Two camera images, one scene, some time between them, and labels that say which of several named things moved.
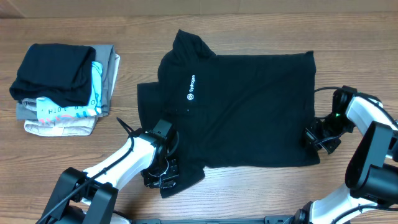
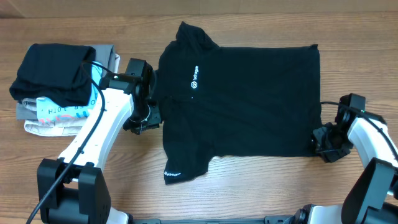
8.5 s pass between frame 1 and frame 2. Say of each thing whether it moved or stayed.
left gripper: moved
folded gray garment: stayed
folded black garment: stayed
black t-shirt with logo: moved
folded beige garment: stayed
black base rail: stayed
